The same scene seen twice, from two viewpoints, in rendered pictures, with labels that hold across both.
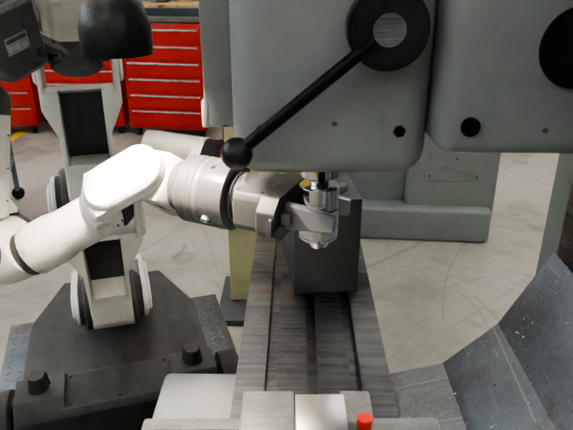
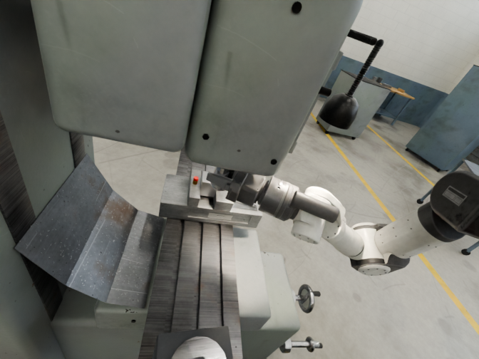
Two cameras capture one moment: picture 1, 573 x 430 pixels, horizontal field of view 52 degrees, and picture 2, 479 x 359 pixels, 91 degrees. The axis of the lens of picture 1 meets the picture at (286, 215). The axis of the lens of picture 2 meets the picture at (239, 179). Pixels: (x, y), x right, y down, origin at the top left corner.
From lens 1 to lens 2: 110 cm
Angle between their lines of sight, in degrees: 118
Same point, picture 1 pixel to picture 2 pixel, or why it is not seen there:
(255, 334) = (230, 300)
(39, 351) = not seen: outside the picture
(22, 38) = (459, 197)
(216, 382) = (244, 305)
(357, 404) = (194, 192)
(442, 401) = (124, 271)
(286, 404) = (219, 196)
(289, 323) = (210, 313)
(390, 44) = not seen: hidden behind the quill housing
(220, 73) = not seen: hidden behind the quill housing
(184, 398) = (256, 294)
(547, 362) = (83, 224)
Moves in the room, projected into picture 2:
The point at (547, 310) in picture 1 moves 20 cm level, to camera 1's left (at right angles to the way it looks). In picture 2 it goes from (58, 235) to (150, 243)
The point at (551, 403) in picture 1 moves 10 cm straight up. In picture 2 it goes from (96, 214) to (94, 189)
